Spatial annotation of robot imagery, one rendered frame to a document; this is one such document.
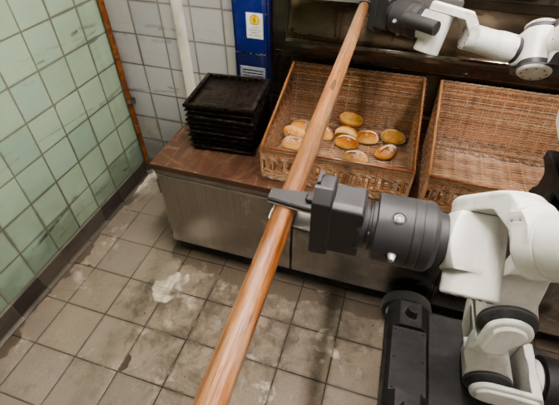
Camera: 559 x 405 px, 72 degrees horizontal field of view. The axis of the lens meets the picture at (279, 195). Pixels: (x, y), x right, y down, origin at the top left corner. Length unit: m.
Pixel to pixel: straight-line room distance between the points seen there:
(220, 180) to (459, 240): 1.16
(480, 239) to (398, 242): 0.09
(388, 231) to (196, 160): 1.24
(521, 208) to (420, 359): 1.17
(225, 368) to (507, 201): 0.33
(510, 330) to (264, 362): 0.94
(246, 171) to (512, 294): 0.98
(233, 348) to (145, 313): 1.51
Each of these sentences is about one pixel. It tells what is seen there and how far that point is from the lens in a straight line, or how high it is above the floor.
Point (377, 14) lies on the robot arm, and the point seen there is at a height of 1.19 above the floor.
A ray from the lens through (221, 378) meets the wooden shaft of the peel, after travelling 0.38.
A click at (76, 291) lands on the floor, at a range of 2.09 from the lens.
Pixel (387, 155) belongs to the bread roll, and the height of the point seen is 0.62.
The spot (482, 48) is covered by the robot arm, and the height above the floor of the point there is 1.16.
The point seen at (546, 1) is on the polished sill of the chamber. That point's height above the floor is 1.15.
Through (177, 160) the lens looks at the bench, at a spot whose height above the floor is 0.58.
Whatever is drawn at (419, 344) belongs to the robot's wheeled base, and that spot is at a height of 0.19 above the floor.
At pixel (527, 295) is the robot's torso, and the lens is 1.13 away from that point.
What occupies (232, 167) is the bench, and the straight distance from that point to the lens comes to 1.57.
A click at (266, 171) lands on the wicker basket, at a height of 0.62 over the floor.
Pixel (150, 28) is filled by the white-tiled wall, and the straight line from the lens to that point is 2.04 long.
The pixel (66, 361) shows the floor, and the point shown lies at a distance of 1.91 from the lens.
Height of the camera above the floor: 1.56
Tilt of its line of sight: 43 degrees down
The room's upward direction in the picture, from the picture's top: straight up
